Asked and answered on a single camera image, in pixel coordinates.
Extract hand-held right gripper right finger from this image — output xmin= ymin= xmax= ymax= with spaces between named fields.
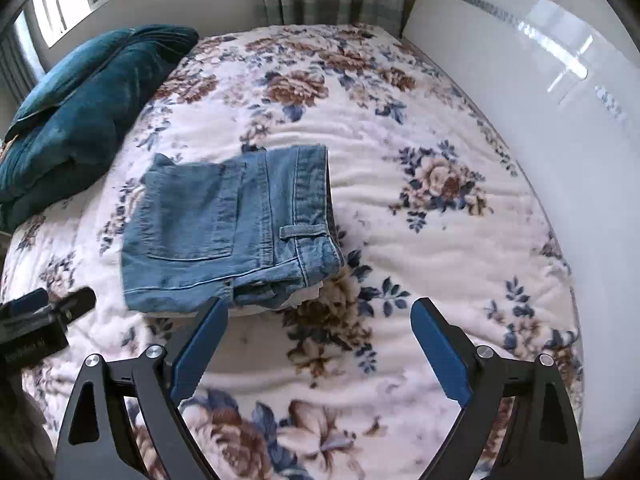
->
xmin=410 ymin=297 xmax=586 ymax=480

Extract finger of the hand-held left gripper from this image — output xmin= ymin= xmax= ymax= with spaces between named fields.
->
xmin=0 ymin=287 xmax=48 ymax=318
xmin=49 ymin=286 xmax=97 ymax=322

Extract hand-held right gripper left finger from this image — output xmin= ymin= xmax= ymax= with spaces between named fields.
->
xmin=54 ymin=296 xmax=230 ymax=480

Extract blue denim pants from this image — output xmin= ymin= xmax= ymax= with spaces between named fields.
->
xmin=121 ymin=144 xmax=347 ymax=313

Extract white folded pants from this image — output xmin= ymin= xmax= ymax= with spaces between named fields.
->
xmin=280 ymin=284 xmax=325 ymax=311

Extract teal velvet pillows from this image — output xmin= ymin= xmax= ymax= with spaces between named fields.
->
xmin=0 ymin=24 xmax=200 ymax=233

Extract teal velvet pillow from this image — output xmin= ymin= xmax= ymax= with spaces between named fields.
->
xmin=2 ymin=27 xmax=136 ymax=141

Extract floral blanket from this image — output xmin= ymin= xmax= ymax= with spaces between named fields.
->
xmin=0 ymin=22 xmax=586 ymax=480

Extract white glossy headboard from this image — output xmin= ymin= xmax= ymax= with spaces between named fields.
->
xmin=402 ymin=0 xmax=640 ymax=478

